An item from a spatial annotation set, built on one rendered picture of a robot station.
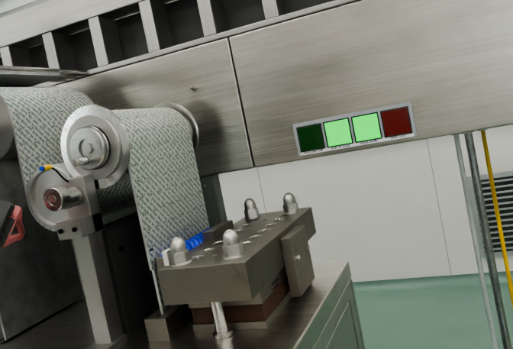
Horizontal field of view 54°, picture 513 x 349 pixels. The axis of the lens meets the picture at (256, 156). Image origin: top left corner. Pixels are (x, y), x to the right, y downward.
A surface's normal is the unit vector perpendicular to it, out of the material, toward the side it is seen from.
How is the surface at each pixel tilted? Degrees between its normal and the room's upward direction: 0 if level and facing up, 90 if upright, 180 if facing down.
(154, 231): 90
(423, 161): 90
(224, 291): 90
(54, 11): 90
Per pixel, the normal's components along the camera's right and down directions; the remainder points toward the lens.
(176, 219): 0.91, -0.16
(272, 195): -0.36, 0.12
